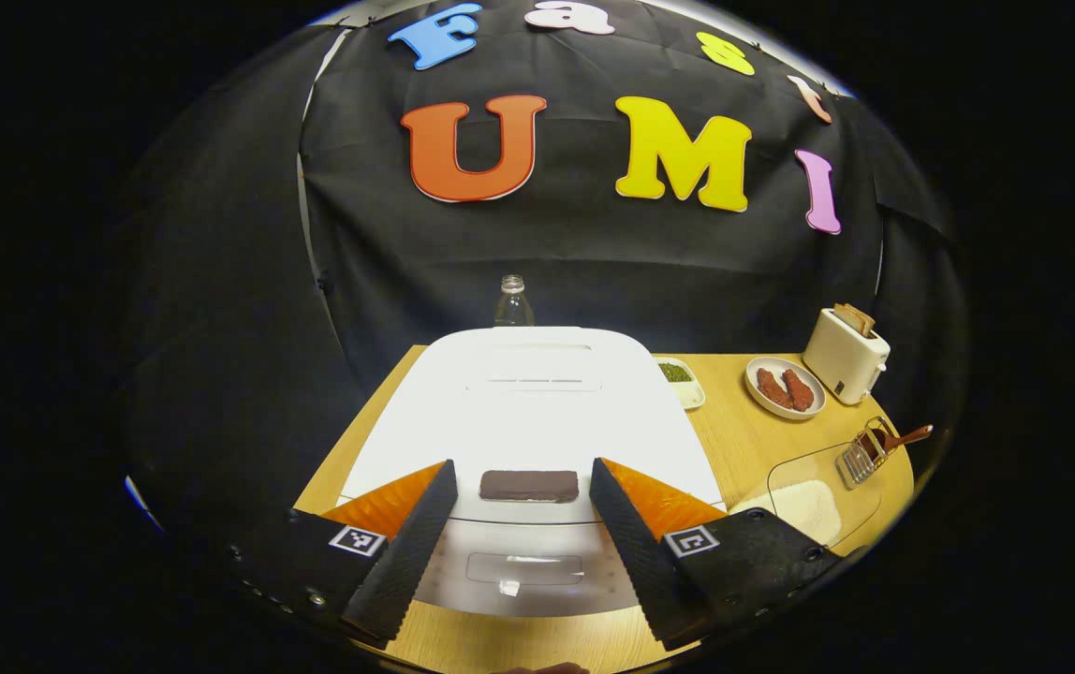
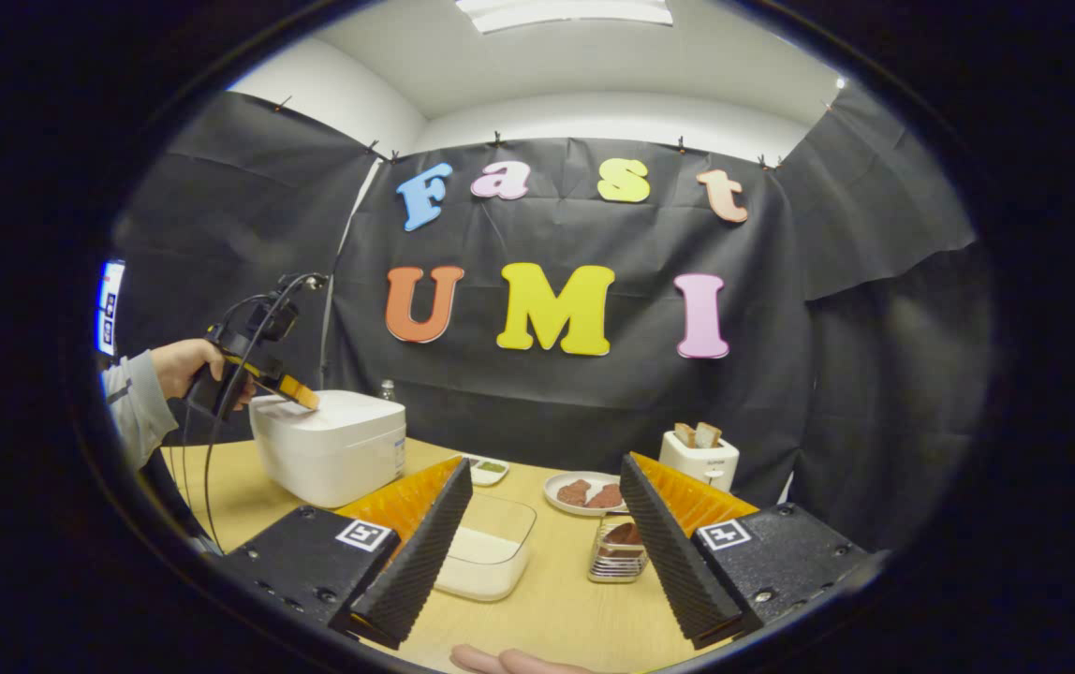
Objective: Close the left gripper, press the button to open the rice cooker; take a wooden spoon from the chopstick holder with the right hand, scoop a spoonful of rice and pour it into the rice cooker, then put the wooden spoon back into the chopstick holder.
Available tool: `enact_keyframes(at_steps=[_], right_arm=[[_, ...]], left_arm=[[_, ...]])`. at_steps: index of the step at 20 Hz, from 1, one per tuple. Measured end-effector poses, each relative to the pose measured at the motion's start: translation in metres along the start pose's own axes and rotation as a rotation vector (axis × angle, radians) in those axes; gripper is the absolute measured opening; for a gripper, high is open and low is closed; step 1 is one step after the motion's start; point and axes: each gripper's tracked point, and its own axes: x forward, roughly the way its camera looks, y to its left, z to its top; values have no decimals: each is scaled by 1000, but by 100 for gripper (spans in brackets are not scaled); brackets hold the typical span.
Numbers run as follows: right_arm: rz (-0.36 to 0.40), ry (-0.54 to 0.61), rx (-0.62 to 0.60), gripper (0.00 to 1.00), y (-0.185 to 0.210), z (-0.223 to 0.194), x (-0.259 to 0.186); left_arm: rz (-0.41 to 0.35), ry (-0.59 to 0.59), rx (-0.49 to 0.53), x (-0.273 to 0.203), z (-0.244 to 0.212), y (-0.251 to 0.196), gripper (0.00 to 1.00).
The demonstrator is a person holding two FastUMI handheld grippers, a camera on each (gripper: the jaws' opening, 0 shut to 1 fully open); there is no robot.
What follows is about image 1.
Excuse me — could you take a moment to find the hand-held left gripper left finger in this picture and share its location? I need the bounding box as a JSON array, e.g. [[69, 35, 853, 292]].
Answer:
[[228, 459, 459, 647]]

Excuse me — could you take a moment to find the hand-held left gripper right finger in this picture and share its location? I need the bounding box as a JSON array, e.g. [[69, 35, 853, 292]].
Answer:
[[590, 457, 843, 652]]

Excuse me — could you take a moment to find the white rice cooker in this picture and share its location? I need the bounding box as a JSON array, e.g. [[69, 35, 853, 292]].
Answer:
[[338, 326, 726, 619]]

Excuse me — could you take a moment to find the wire chopstick holder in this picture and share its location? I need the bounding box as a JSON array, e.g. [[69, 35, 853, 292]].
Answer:
[[837, 417, 890, 490]]

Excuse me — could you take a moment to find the white divided condiment dish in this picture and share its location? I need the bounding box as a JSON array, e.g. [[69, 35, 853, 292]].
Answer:
[[655, 357, 707, 411]]

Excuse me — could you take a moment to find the clear plastic tray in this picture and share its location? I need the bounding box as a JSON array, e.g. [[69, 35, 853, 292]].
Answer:
[[729, 440, 885, 553]]

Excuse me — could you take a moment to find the white round plate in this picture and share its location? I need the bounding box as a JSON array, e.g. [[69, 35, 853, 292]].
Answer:
[[744, 356, 827, 421]]

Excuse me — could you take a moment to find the brown meat piece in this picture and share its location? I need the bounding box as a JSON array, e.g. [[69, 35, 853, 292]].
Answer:
[[781, 369, 816, 413], [756, 368, 793, 410]]

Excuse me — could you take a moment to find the clear plastic bottle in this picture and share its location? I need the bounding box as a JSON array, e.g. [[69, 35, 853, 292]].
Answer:
[[494, 274, 536, 328]]

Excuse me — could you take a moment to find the white toaster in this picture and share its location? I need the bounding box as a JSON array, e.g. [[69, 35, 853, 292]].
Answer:
[[802, 305, 891, 405]]

